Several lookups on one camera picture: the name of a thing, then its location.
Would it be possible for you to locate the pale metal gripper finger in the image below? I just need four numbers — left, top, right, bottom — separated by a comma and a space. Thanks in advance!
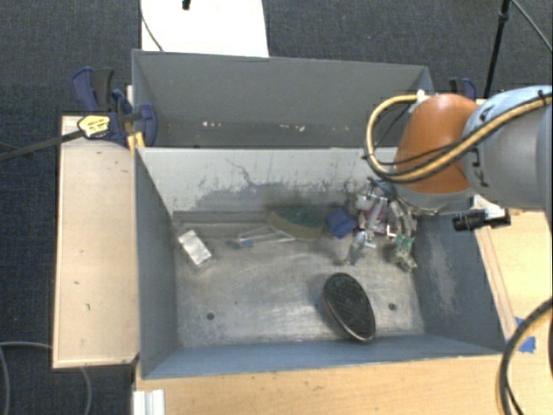
345, 230, 375, 267

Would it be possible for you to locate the blue block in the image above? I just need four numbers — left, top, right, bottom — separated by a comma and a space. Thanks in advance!
325, 208, 354, 239

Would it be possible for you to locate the grey-beige small toy figure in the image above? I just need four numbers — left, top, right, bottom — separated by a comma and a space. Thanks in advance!
386, 246, 418, 272

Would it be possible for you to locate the dark oval brush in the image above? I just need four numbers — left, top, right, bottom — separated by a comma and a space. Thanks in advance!
321, 271, 377, 344

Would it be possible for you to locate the green and yellow sponge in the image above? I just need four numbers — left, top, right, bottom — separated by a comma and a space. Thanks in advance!
265, 205, 327, 242

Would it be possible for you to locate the grey metal bin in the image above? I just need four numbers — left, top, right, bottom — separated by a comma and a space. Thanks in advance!
130, 48, 507, 380

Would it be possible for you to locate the clear stick with blue end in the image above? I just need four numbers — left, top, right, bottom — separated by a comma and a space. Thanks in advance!
225, 227, 297, 250

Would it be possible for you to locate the silver foil packet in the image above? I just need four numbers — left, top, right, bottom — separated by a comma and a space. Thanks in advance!
177, 229, 214, 269

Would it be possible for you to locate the pale wood flat board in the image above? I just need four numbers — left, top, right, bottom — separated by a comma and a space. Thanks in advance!
52, 115, 142, 370

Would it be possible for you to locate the black cylinder on white bracket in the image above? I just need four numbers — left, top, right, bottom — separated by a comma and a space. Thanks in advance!
452, 195, 513, 233

